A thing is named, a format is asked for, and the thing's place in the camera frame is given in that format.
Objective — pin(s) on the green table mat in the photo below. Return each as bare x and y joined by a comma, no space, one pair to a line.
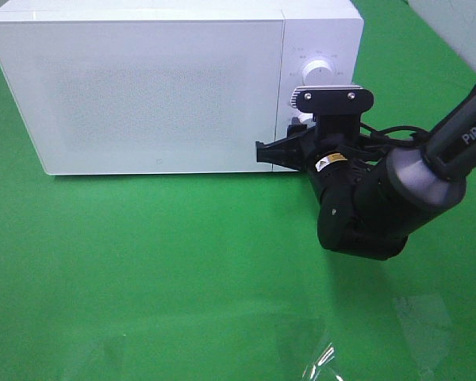
183,277

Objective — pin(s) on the clear tape patch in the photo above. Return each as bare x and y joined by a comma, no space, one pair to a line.
301,350

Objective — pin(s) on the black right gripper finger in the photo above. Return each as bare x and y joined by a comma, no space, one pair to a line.
295,128
288,152

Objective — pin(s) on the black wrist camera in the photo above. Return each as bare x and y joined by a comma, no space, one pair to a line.
332,99

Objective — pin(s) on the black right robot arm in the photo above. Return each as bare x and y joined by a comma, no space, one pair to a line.
374,191

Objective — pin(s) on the white microwave knob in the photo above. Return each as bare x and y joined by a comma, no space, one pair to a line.
305,118
318,73

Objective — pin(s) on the white microwave door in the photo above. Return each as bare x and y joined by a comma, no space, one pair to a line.
105,98

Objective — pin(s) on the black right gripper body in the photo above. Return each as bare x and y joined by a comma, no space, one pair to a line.
337,154

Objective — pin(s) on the white microwave oven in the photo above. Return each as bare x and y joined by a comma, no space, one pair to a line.
312,30

